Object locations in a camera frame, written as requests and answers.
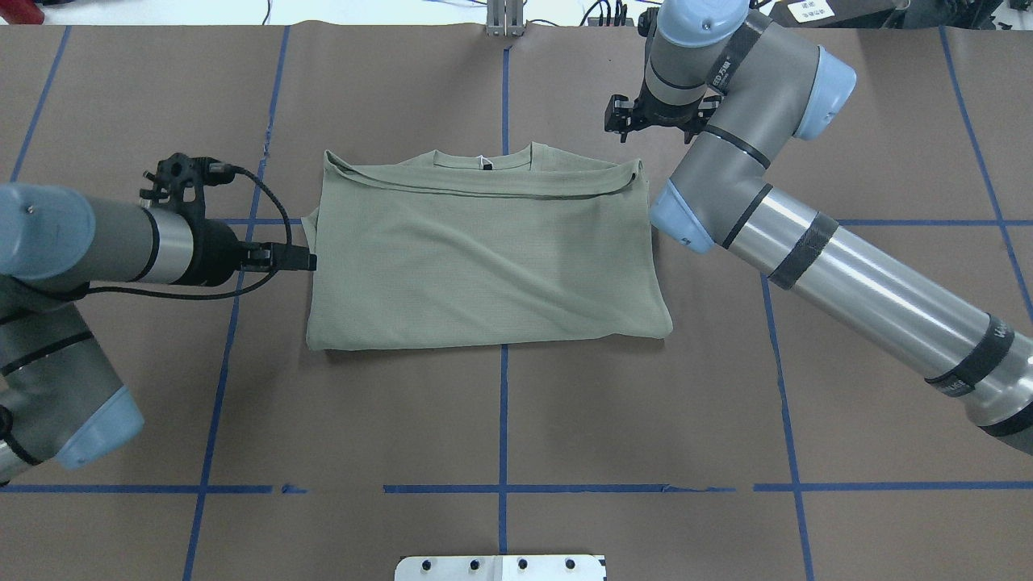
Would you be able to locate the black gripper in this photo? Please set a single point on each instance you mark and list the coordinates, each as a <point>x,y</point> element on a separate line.
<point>215,252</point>

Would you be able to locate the olive green long-sleeve shirt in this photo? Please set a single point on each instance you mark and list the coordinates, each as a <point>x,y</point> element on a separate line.
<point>456,251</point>

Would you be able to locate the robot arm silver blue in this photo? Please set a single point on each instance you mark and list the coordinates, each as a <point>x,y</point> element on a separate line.
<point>756,184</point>
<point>62,398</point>

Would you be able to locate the red cylindrical bottle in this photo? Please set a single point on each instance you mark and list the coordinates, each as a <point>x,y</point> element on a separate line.
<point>21,12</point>

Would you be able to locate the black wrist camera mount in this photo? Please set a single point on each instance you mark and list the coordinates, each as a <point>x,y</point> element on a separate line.
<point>623,115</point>
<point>177,185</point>

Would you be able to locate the aluminium frame post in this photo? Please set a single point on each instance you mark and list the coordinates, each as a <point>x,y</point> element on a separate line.
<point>505,18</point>

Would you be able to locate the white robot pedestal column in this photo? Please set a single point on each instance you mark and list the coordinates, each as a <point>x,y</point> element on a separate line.
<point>561,566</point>

